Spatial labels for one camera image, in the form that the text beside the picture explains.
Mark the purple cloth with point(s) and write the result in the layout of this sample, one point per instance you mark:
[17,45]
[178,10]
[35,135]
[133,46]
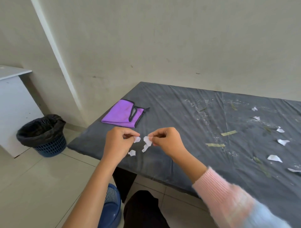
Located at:
[117,112]

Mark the small paper scrap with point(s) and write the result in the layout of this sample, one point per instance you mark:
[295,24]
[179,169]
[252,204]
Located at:
[136,139]
[147,140]

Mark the person's left hand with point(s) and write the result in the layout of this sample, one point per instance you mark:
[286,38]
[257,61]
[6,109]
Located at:
[115,145]

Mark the person's right hand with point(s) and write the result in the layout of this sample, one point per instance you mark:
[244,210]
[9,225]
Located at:
[168,141]

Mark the white cabinet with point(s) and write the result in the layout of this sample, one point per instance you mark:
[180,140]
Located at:
[16,105]

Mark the person's right forearm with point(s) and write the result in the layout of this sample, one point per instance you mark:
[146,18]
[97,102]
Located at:
[223,195]

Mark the person's black trousers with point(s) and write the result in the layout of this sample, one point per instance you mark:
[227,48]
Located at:
[143,211]

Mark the white paper scraps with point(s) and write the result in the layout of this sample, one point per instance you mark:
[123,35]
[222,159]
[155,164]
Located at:
[274,158]

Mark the person's left forearm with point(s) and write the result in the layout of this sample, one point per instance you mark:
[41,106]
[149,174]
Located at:
[91,195]

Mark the white wall conduit strip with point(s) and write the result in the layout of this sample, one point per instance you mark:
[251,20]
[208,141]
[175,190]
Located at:
[58,58]

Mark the dark grey covered table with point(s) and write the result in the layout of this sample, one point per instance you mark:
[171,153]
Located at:
[164,112]

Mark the blue mesh waste basket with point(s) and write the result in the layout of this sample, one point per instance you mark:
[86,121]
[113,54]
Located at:
[113,211]

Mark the black garbage bag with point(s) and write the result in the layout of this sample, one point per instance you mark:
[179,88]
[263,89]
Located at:
[37,131]

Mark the pale green tape strip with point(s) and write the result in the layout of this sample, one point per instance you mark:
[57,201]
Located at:
[215,145]
[228,133]

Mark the gathered paper scraps pile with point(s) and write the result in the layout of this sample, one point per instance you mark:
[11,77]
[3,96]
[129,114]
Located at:
[132,153]

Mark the blue plastic waste basket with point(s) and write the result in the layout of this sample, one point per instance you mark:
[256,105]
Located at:
[53,148]

